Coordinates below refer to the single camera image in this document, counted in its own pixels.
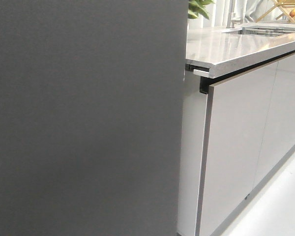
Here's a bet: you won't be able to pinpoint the wooden dish rack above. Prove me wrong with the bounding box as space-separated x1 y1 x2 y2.
256 0 295 24

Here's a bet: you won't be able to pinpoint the green plant leaves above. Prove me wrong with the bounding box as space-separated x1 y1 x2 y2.
188 0 215 20

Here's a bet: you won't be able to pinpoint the stainless steel sink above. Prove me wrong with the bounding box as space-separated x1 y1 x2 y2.
220 25 295 37

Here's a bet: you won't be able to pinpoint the dark grey fridge door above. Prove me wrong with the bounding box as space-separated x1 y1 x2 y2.
0 0 188 236

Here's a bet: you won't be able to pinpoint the orange fruit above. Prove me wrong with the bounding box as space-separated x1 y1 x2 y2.
289 8 295 17

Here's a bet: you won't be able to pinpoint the grey kitchen counter cabinet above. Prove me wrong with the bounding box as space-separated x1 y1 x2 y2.
177 27 295 236

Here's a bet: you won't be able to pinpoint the steel kitchen faucet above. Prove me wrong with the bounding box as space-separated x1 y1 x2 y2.
226 0 242 29

